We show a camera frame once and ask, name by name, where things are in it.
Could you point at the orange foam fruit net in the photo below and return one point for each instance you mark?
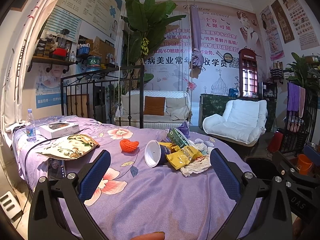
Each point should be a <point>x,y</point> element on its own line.
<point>128,146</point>

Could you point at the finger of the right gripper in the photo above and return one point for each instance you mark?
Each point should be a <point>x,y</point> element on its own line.
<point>312,154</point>
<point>302,185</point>

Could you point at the wooden wall shelf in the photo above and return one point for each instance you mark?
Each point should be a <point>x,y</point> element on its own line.
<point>51,61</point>

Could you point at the yellow Oreo snack bag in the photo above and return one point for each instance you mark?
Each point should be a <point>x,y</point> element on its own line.
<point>180,157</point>

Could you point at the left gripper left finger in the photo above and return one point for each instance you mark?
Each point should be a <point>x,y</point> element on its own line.
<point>46,218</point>

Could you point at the purple floral bed sheet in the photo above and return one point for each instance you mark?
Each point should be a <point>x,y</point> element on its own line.
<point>133,199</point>

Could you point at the brown square cushion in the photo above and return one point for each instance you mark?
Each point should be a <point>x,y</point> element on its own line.
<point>154,105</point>

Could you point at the black trash bin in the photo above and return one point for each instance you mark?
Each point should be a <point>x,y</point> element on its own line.
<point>263,168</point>

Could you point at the white paper cup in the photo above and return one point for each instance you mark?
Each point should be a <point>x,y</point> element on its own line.
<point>155,154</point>

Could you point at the white wicker swing sofa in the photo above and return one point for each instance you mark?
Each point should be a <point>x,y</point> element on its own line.
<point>177,109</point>

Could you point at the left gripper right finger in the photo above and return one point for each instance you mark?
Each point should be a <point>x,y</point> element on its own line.
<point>272,220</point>

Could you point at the purple hanging towel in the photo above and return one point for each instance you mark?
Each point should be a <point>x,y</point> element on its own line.
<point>293,97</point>

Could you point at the large green banana plant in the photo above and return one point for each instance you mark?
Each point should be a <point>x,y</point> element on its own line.
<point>147,22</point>

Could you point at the potted green plant right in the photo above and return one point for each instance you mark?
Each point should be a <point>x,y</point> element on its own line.
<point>304,74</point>

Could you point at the black metal towel rack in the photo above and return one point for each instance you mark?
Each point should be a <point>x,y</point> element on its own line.
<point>299,126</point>

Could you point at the white cushioned armchair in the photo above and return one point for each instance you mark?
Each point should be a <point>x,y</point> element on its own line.
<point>243,122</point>

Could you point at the red phone booth cabinet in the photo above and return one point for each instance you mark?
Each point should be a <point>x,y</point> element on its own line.
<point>248,73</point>

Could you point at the green snack bag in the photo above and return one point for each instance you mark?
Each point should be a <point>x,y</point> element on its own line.
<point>177,138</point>

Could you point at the purple plastic bag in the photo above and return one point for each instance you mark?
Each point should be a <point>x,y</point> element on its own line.
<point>184,129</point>

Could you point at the orange plastic bucket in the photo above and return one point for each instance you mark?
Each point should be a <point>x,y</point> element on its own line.
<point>304,164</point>

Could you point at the black iron bed frame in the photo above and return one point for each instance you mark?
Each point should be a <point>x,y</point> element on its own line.
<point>104,95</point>

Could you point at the clear plastic water bottle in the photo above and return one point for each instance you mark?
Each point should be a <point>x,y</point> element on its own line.
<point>30,126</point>

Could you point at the white flat box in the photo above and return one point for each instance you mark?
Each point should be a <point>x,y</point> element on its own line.
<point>58,129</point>

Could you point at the white crumpled tissue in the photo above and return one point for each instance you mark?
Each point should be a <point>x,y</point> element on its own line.
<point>204,146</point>

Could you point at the red stool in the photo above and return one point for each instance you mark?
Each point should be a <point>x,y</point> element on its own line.
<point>275,142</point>

